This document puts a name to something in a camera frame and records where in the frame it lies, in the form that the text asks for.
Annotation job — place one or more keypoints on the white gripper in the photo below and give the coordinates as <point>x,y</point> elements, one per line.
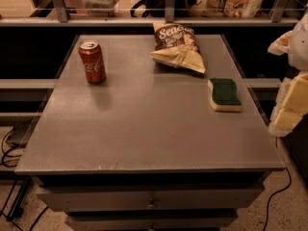
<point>299,50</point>

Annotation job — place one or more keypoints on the green and yellow sponge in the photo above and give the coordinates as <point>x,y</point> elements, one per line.
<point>223,95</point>

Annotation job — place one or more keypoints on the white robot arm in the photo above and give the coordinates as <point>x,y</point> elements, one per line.
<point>298,55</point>

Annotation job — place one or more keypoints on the red coke can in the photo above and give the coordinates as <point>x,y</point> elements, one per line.
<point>92,59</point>

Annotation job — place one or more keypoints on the grey metal railing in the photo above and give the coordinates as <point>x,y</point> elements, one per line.
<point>129,13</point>

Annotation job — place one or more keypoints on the brown chip bag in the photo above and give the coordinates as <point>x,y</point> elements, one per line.
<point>176,46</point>

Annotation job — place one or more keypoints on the black bag background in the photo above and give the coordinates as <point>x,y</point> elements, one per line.
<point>158,8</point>

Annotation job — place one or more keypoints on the grey top drawer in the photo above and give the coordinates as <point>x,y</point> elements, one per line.
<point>96,199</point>

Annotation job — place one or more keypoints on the grey drawer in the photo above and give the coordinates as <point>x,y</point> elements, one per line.
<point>151,221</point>
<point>96,199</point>

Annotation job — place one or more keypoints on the clear plastic container background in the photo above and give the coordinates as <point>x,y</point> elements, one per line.
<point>100,7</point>

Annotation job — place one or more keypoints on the grey lower drawer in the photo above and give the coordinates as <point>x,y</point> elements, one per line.
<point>151,221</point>

